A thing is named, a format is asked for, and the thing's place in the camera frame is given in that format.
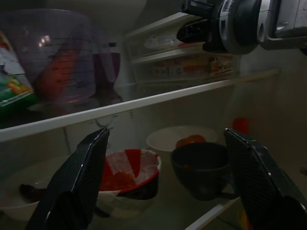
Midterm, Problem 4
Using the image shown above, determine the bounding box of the dark blue cup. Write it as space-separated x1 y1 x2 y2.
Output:
170 141 240 202

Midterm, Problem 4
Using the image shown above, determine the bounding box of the red tomato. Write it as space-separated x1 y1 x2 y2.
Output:
176 134 207 149

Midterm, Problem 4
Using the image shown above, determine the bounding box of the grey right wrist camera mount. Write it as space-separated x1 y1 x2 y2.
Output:
180 0 218 16

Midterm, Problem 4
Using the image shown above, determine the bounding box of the red white paper bowl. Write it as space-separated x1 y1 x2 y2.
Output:
97 148 162 213

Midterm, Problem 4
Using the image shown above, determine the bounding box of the clear purple measuring jug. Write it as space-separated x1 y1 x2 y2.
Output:
0 8 123 106

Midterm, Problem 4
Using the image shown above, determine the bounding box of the orange red food item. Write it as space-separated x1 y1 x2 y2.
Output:
33 50 80 96

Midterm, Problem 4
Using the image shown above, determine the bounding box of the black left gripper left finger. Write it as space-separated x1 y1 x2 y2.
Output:
25 127 110 230

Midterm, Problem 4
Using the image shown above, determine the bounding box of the red sauce bottle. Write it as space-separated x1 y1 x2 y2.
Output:
232 117 250 135

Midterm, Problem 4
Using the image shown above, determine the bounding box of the green snack bag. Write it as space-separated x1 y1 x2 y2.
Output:
0 31 39 120

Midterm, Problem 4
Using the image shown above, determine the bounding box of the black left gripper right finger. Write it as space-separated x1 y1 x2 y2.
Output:
224 127 307 230

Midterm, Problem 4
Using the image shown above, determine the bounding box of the blue grey fridge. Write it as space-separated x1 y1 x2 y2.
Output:
0 0 307 230

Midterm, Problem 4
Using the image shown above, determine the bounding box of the white rail fridge shelf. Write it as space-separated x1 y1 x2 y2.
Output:
0 153 307 230
0 69 280 144

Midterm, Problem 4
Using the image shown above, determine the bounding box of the clear fridge door bin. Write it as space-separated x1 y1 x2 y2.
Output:
124 11 216 60
130 51 236 83

